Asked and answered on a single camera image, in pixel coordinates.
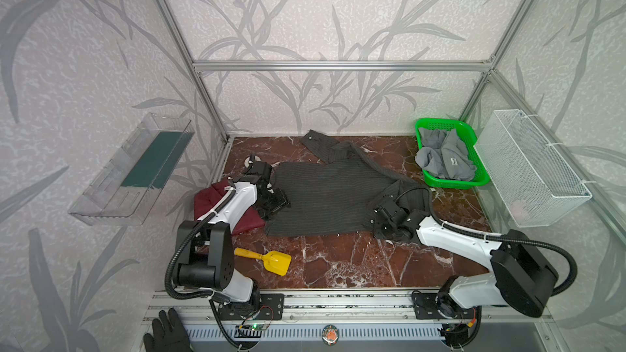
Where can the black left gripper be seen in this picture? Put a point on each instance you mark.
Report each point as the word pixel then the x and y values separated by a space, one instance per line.
pixel 273 198

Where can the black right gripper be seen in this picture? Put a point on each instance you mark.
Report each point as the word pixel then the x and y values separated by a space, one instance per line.
pixel 384 220

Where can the dark grey striped shirt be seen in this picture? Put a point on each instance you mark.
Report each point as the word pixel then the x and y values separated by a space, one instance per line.
pixel 338 195

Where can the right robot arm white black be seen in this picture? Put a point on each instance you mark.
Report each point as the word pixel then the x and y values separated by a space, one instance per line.
pixel 520 273

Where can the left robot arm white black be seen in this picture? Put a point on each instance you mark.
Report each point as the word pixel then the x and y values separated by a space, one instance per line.
pixel 203 263

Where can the white tape roll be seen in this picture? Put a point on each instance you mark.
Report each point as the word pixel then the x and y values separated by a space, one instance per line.
pixel 251 159

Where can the yellow toy shovel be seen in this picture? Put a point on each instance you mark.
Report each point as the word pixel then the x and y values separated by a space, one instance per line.
pixel 273 261

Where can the light grey shirt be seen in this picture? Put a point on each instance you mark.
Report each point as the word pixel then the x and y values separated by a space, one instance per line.
pixel 444 155

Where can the green plastic basket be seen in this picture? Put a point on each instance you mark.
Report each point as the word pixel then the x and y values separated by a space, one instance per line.
pixel 467 135

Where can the small green circuit board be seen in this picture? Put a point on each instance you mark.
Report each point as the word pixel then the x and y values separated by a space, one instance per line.
pixel 253 327

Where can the round red sticker badge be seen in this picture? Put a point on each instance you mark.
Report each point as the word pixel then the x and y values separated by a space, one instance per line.
pixel 330 334

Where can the black glove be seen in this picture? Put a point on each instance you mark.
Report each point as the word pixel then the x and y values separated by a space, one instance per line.
pixel 168 334

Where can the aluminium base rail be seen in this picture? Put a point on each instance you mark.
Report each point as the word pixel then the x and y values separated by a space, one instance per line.
pixel 369 314

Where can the clear plastic wall tray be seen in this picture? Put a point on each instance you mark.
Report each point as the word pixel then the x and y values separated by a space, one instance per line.
pixel 127 188

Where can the white wire mesh basket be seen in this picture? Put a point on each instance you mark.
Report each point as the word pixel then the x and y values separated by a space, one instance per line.
pixel 536 184

